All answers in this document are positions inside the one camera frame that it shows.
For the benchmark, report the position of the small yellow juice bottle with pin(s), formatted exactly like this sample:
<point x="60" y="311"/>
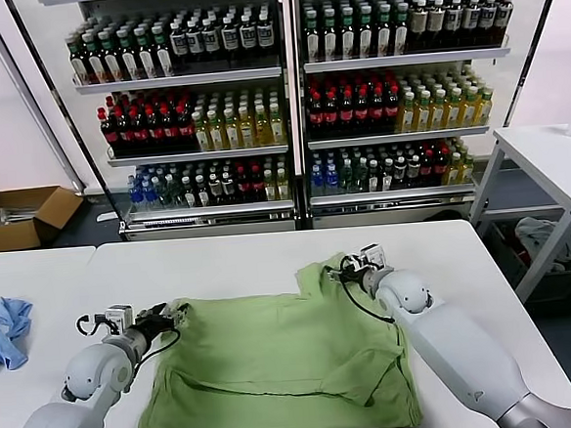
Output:
<point x="454" y="172"/>
<point x="283" y="187"/>
<point x="467" y="171"/>
<point x="270" y="188"/>

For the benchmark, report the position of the white label dark bottle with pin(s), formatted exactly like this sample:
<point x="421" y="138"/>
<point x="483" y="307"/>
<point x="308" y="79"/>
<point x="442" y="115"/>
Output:
<point x="248" y="37"/>
<point x="230" y="39"/>
<point x="196" y="44"/>
<point x="180" y="45"/>
<point x="266" y="36"/>
<point x="212" y="42"/>

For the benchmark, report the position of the crumpled light blue cloth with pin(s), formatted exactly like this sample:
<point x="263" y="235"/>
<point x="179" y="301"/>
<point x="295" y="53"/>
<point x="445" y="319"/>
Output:
<point x="6" y="321"/>

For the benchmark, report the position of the small white label bottle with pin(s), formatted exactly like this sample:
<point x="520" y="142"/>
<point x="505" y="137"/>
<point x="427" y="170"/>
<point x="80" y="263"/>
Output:
<point x="414" y="173"/>
<point x="387" y="177"/>
<point x="215" y="192"/>
<point x="400" y="174"/>
<point x="202" y="194"/>
<point x="228" y="191"/>
<point x="188" y="195"/>

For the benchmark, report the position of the silver metal rails bundle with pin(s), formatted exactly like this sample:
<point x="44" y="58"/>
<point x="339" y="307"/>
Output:
<point x="8" y="215"/>

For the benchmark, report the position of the small white floor strip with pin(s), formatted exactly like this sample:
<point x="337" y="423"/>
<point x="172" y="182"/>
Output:
<point x="107" y="217"/>

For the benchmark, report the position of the green cap tea bottle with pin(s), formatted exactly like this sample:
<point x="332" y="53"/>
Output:
<point x="163" y="55"/>
<point x="330" y="39"/>
<point x="112" y="59"/>
<point x="313" y="40"/>
<point x="96" y="61"/>
<point x="129" y="58"/>
<point x="348" y="38"/>
<point x="401" y="32"/>
<point x="147" y="57"/>
<point x="366" y="37"/>
<point x="384" y="34"/>
<point x="80" y="62"/>

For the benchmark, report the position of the small blue drink bottle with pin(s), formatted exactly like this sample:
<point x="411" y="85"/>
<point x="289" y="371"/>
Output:
<point x="317" y="183"/>
<point x="332" y="182"/>
<point x="137" y="197"/>
<point x="150" y="196"/>

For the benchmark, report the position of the dark storage bin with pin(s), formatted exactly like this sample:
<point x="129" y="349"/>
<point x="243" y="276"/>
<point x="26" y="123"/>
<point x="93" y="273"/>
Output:
<point x="565" y="283"/>

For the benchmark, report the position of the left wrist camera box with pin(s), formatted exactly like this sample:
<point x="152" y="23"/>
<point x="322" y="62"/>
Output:
<point x="119" y="318"/>

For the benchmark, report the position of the white beverage shelf unit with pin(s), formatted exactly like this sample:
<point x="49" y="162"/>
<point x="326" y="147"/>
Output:
<point x="402" y="61"/>
<point x="183" y="80"/>

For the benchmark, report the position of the black framed glass door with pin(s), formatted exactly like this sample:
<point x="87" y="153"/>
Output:
<point x="537" y="39"/>
<point x="30" y="70"/>

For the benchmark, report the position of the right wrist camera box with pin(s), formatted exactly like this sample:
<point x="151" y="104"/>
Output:
<point x="373" y="257"/>

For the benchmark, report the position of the open brown cardboard box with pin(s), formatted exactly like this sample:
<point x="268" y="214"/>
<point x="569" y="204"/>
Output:
<point x="3" y="238"/>

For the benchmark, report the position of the crumpled grey cloth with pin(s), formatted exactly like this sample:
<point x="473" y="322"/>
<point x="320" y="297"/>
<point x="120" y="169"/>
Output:
<point x="537" y="240"/>

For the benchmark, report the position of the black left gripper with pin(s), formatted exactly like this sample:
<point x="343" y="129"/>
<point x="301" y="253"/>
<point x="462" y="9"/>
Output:
<point x="155" y="322"/>

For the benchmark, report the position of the red cap cola bottle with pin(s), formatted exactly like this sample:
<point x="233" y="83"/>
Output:
<point x="347" y="116"/>
<point x="394" y="112"/>
<point x="110" y="135"/>
<point x="332" y="117"/>
<point x="125" y="134"/>
<point x="316" y="119"/>
<point x="379" y="114"/>
<point x="187" y="130"/>
<point x="363" y="115"/>
<point x="141" y="133"/>
<point x="172" y="131"/>
<point x="156" y="132"/>

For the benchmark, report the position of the grey label dark bottle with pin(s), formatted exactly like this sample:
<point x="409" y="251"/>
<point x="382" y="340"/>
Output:
<point x="419" y="26"/>
<point x="488" y="18"/>
<point x="505" y="16"/>
<point x="472" y="21"/>
<point x="437" y="24"/>
<point x="454" y="22"/>

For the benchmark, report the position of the light green polo shirt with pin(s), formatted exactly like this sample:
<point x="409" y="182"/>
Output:
<point x="275" y="352"/>

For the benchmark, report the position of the white side table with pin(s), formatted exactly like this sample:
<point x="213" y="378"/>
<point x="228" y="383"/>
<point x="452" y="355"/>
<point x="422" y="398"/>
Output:
<point x="546" y="156"/>

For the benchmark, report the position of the small red cap bottle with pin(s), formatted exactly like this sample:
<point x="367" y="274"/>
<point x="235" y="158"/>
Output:
<point x="427" y="172"/>
<point x="440" y="170"/>
<point x="243" y="190"/>
<point x="257" y="189"/>

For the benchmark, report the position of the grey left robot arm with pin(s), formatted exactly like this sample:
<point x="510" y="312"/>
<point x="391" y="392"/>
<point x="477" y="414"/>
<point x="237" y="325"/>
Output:
<point x="93" y="372"/>

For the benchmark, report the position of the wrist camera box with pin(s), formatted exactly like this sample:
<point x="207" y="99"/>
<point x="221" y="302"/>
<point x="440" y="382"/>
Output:
<point x="119" y="318"/>
<point x="373" y="257"/>

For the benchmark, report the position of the black rounded floor object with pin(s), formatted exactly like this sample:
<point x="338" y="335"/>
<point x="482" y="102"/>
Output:
<point x="445" y="215"/>

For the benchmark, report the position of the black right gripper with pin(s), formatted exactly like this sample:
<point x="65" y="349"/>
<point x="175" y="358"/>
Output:
<point x="353" y="269"/>

